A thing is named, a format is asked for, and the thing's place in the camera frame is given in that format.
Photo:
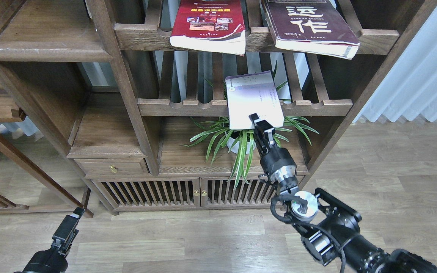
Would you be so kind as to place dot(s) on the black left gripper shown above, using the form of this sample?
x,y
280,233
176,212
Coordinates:
x,y
53,260

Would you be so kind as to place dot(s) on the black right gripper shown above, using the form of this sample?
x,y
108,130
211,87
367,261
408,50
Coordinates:
x,y
276,161

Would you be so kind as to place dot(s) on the white lavender book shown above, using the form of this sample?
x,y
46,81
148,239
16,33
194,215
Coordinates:
x,y
250,94

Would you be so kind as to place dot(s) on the maroon book with white characters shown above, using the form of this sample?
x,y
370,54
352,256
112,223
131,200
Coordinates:
x,y
312,26

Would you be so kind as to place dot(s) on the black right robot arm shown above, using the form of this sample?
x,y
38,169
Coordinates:
x,y
328,227

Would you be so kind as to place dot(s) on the green spider plant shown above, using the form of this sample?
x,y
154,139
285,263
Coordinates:
x,y
220,131

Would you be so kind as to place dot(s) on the white plant pot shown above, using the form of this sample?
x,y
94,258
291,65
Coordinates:
x,y
234,141

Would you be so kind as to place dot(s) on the small wooden drawer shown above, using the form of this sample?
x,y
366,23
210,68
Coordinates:
x,y
112,167

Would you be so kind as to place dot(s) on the right cabinet slatted door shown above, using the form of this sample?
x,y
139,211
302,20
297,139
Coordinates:
x,y
219,193

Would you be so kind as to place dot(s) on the cabinet slatted door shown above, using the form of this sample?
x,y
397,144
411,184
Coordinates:
x,y
149,195
219,193

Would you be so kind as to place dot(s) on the left cabinet slatted door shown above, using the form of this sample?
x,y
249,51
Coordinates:
x,y
149,195

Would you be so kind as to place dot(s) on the red cover book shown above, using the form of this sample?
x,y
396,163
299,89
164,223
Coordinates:
x,y
210,25

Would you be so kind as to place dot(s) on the dark wooden bookshelf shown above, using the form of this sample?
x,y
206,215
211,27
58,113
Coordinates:
x,y
95,77

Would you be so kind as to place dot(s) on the wooden side rack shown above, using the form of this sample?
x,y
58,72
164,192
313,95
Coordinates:
x,y
24,186

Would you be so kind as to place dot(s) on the white pleated curtain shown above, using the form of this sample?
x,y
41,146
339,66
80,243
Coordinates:
x,y
409,91

